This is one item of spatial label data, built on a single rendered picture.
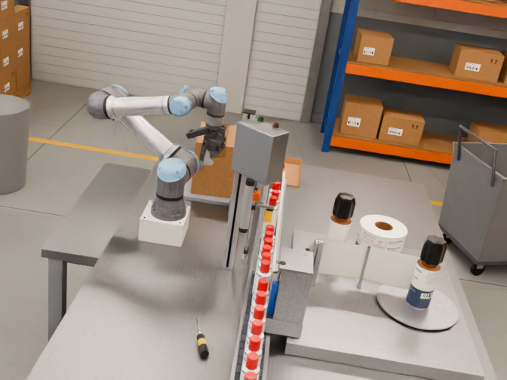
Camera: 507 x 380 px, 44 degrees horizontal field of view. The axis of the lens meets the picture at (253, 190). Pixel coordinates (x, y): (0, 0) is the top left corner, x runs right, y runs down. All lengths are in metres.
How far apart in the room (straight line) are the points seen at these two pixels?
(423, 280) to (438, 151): 4.07
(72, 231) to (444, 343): 1.54
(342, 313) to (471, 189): 2.41
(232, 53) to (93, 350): 5.01
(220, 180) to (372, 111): 3.39
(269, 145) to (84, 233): 0.96
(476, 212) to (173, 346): 2.87
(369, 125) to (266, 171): 4.13
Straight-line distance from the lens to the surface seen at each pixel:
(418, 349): 2.32
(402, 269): 2.51
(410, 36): 6.89
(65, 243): 2.69
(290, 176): 3.49
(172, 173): 2.59
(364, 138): 6.30
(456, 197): 4.77
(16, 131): 4.71
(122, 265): 2.55
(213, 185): 3.07
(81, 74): 7.27
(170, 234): 2.67
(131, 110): 2.60
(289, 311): 2.15
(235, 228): 2.48
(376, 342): 2.29
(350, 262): 2.49
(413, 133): 6.37
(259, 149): 2.22
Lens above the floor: 2.23
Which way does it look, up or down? 25 degrees down
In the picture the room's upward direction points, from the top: 9 degrees clockwise
